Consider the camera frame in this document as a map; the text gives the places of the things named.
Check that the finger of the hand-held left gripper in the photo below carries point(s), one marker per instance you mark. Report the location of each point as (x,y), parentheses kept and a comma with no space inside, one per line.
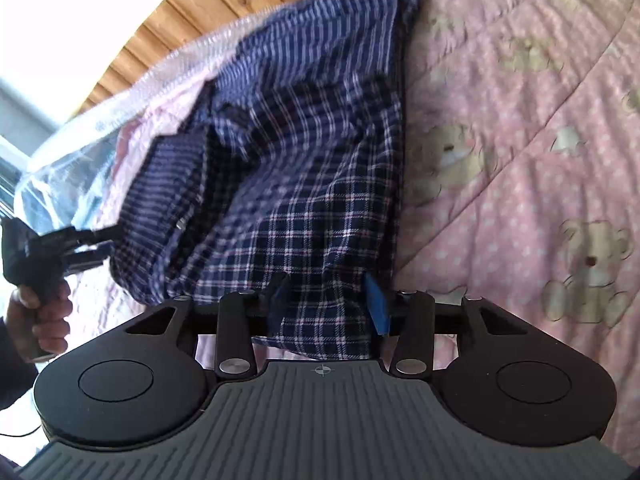
(87,259)
(85,237)

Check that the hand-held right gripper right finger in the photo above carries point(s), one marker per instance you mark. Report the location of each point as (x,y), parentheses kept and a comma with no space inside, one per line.
(377,305)

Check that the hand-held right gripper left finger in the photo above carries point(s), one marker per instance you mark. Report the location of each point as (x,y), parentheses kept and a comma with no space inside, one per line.
(280,297)

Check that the navy plaid shirt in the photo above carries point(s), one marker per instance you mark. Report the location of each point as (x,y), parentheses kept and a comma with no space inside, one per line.
(310,185)

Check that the person's left forearm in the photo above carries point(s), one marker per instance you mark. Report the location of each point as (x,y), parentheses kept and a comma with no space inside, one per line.
(12,370)

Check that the person's left hand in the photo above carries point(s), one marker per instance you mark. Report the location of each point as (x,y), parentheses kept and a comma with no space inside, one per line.
(50,330)

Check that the clear bubble wrap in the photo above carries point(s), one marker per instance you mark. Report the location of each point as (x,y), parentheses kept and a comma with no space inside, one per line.
(65,170)

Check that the pink bear-printed quilt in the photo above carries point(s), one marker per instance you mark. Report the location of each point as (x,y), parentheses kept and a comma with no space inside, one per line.
(525,135)

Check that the wooden headboard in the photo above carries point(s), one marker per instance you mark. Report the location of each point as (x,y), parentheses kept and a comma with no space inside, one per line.
(210,5)

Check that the grey metal window frame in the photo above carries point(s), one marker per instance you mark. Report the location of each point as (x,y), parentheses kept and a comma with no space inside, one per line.
(20,110)

